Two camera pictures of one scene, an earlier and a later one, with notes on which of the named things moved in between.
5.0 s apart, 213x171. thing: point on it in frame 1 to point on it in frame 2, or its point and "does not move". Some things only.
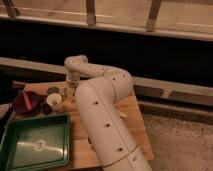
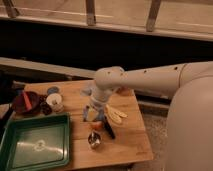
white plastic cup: x=55 y=102 does not move
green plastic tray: x=35 y=142 does not move
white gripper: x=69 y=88 to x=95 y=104
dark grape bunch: x=44 y=106 does not move
